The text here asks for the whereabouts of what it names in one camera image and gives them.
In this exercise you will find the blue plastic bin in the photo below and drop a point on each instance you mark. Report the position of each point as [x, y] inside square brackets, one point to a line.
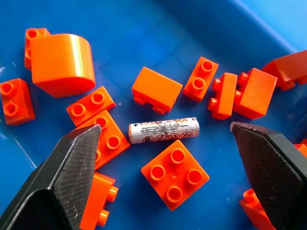
[153, 48]

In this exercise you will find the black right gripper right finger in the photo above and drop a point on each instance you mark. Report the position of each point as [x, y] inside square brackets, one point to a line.
[271, 172]

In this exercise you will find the orange two-stud brick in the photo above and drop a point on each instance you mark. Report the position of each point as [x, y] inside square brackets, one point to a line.
[33, 40]
[156, 89]
[15, 101]
[99, 198]
[91, 104]
[301, 148]
[224, 95]
[255, 94]
[254, 210]
[201, 79]

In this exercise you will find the white AA battery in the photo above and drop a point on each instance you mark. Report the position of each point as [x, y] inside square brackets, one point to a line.
[163, 130]

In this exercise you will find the large rounded orange brick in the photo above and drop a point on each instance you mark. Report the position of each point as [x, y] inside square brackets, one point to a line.
[287, 68]
[61, 64]

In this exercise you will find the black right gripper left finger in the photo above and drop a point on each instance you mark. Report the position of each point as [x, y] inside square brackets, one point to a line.
[72, 172]

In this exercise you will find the orange four-stud brick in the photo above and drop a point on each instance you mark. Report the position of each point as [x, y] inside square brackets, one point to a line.
[112, 141]
[175, 175]

